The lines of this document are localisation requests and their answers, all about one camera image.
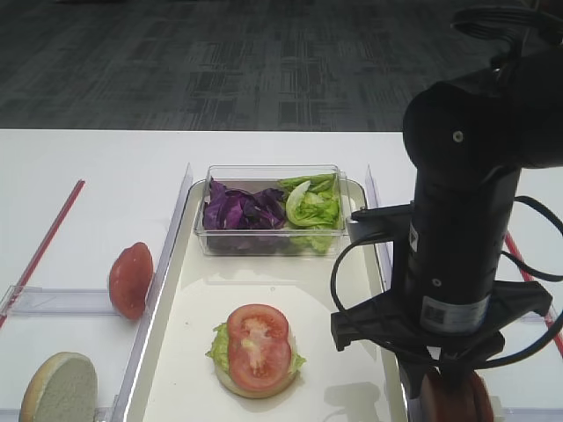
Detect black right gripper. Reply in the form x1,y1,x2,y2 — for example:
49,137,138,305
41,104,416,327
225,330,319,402
331,281,552,399

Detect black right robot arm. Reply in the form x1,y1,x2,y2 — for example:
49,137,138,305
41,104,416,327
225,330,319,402
331,47,562,398

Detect stack of meat slices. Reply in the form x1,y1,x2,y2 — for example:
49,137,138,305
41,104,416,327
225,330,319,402
419,369,494,422

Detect lower tomato slice on bun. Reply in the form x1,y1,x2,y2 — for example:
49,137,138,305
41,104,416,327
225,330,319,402
228,338,291,392

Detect tomato slice on bun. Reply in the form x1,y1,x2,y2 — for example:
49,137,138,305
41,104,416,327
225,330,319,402
227,303,289,343
228,338,291,392

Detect upper tomato slice on bun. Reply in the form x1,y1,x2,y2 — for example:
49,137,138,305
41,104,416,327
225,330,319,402
227,303,289,343

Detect green lettuce leaves in container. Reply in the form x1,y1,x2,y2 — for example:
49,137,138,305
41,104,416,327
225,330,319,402
277,173,340,229

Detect lettuce leaf on bun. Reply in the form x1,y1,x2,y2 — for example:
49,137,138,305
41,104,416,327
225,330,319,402
205,323,307,375

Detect upright tomato slices left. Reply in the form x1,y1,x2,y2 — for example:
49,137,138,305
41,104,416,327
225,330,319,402
108,242,153,321

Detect right red rod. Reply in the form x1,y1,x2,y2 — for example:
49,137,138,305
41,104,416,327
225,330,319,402
504,232,563,356

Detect red rod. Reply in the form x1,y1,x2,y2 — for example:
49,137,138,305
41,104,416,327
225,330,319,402
504,232,563,356
1,179,85,326

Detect white rectangular metal tray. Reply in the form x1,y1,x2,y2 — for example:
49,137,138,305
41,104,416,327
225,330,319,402
128,183,407,421

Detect clear plastic salad container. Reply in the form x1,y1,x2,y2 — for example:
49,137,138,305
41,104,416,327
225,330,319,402
194,164,350,257

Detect purple cabbage leaves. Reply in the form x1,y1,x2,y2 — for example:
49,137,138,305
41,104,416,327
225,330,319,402
202,179,286,230

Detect upright bun half left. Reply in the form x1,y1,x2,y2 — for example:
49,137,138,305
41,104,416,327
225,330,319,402
18,352,98,422

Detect left red rod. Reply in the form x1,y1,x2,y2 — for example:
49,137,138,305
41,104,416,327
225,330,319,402
1,179,85,326

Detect upper left clear holder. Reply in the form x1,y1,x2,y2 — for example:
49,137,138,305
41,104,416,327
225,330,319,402
1,286,118,317

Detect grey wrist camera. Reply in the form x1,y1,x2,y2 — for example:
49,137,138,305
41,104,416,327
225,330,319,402
347,204,413,243

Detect left clear vertical rail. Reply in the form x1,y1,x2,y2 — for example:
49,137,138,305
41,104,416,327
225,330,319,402
104,163,193,422

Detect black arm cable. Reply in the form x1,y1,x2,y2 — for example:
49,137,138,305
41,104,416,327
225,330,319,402
330,0,563,368

